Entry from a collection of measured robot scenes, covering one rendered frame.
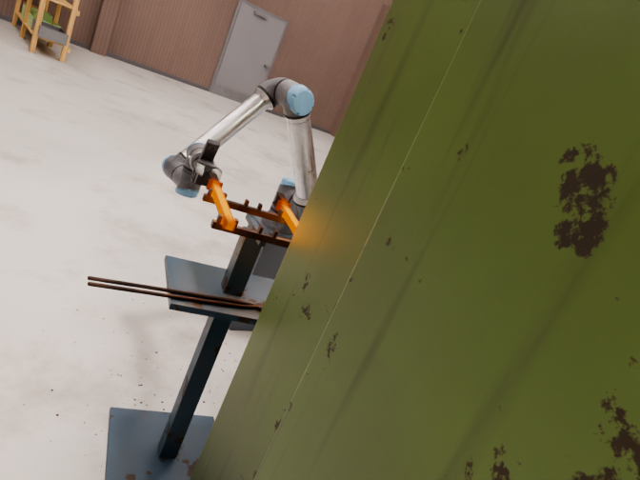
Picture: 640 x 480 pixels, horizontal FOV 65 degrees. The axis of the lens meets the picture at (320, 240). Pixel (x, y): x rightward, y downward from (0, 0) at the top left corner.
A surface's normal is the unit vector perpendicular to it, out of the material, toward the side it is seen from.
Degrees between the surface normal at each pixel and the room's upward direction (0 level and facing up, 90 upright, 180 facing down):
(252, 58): 90
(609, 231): 90
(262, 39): 90
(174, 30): 90
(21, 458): 0
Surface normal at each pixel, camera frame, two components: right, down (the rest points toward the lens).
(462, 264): -0.85, -0.22
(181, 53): 0.50, 0.47
